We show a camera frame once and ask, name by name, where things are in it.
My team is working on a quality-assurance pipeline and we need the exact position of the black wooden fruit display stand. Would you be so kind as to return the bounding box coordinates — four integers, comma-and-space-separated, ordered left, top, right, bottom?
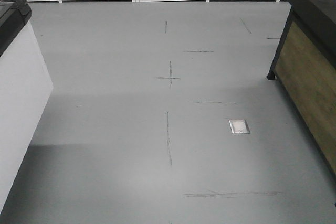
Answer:
267, 0, 335, 175

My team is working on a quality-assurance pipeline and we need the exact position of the white chest freezer black lid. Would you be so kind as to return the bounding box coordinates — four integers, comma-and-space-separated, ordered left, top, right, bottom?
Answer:
1, 0, 53, 207

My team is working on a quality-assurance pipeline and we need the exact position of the metal floor socket plate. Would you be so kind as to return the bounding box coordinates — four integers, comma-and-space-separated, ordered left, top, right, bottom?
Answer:
229, 119, 250, 134

